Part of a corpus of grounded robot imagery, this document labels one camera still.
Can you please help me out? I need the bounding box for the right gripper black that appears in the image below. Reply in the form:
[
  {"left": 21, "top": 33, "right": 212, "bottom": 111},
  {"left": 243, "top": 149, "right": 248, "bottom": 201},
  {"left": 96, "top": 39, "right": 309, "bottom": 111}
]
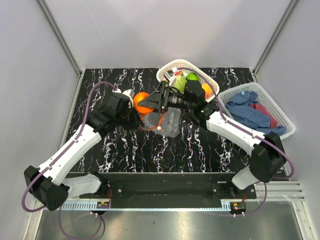
[{"left": 138, "top": 81, "right": 195, "bottom": 115}]

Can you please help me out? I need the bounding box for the fake orange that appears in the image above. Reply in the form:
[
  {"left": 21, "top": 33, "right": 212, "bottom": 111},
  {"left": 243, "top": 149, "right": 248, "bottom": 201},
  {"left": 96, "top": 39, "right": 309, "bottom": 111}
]
[{"left": 133, "top": 91, "right": 155, "bottom": 116}]

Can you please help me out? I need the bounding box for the fake green cabbage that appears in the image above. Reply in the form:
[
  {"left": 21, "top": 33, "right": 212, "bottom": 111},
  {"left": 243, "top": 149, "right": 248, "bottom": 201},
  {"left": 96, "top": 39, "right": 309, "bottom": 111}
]
[{"left": 174, "top": 75, "right": 187, "bottom": 92}]

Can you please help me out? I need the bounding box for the clear zip top bag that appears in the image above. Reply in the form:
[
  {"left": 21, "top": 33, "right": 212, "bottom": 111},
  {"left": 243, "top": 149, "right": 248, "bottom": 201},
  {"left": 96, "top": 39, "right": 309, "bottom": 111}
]
[{"left": 142, "top": 107, "right": 181, "bottom": 138}]

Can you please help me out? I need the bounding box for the fake watermelon slice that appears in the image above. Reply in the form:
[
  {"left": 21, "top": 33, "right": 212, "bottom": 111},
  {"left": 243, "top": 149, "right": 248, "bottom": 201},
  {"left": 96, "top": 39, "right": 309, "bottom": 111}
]
[{"left": 174, "top": 70, "right": 184, "bottom": 76}]

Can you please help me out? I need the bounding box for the fake green apple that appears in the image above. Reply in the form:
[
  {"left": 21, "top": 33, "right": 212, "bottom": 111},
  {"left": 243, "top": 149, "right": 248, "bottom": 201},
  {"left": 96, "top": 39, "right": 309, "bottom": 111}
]
[{"left": 186, "top": 72, "right": 200, "bottom": 81}]

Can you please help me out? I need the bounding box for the fake peach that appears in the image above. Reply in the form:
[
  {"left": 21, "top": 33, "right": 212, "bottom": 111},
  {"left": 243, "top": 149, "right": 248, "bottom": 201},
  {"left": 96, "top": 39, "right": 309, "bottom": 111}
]
[{"left": 201, "top": 83, "right": 213, "bottom": 99}]

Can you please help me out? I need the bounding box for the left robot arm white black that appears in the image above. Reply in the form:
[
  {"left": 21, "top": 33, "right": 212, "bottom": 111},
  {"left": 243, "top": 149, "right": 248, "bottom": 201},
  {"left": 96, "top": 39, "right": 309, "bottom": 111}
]
[{"left": 21, "top": 89, "right": 143, "bottom": 213}]

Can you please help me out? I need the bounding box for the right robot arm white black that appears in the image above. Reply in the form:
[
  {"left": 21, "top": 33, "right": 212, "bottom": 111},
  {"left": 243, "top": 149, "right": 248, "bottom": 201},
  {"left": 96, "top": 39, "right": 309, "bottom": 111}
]
[{"left": 135, "top": 80, "right": 289, "bottom": 199}]

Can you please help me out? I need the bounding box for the white perforated basket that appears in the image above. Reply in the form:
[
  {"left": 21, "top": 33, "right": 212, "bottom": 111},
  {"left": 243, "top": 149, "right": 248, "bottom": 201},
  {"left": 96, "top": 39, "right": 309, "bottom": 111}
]
[{"left": 156, "top": 59, "right": 220, "bottom": 102}]

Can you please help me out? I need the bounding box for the blue patterned cloth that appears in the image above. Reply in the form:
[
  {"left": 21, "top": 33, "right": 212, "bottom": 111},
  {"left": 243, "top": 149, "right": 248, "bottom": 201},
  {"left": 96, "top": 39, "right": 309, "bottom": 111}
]
[{"left": 225, "top": 91, "right": 287, "bottom": 136}]

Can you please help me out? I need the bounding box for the white laundry basket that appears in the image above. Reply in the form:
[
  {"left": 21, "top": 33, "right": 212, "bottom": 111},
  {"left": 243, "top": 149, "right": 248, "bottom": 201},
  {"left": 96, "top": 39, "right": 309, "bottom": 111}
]
[{"left": 217, "top": 82, "right": 296, "bottom": 140}]

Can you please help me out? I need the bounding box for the red cloth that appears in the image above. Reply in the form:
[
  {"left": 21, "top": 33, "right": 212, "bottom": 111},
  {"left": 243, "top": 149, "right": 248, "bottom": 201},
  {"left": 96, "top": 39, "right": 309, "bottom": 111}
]
[{"left": 249, "top": 103, "right": 278, "bottom": 129}]

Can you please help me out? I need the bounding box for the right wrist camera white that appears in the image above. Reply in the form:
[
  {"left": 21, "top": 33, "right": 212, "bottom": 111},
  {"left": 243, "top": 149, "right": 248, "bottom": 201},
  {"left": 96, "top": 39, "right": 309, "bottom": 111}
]
[{"left": 164, "top": 67, "right": 178, "bottom": 87}]

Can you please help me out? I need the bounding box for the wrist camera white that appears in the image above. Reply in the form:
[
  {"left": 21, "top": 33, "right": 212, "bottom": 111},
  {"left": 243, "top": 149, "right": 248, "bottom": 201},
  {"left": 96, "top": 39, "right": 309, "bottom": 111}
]
[
  {"left": 164, "top": 67, "right": 178, "bottom": 87},
  {"left": 112, "top": 88, "right": 135, "bottom": 108}
]

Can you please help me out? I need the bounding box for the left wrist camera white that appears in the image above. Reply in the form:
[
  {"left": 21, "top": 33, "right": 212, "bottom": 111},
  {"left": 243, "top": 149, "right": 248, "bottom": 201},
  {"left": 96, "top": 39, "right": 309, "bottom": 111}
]
[{"left": 112, "top": 88, "right": 135, "bottom": 108}]

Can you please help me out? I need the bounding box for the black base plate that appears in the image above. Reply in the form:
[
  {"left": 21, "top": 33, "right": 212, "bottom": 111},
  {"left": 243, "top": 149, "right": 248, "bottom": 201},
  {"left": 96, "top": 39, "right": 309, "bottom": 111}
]
[{"left": 79, "top": 171, "right": 258, "bottom": 210}]

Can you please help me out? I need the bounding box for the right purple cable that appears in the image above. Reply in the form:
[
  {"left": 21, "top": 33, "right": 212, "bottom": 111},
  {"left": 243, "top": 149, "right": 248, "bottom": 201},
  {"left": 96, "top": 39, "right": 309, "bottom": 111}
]
[{"left": 174, "top": 67, "right": 296, "bottom": 180}]

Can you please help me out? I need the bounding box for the purple cable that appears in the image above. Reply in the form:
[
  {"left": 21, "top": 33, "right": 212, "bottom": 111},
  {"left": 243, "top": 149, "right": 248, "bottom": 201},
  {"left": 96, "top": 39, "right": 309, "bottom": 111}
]
[
  {"left": 21, "top": 81, "right": 120, "bottom": 213},
  {"left": 174, "top": 67, "right": 296, "bottom": 180}
]

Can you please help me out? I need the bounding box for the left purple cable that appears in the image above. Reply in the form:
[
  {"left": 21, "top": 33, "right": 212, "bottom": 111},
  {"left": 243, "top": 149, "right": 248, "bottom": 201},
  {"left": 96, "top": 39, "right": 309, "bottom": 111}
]
[{"left": 21, "top": 81, "right": 120, "bottom": 213}]

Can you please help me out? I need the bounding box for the aluminium frame rail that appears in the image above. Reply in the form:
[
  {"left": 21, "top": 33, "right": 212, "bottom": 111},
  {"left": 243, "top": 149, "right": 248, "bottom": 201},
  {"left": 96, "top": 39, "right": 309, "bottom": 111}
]
[{"left": 49, "top": 181, "right": 304, "bottom": 214}]

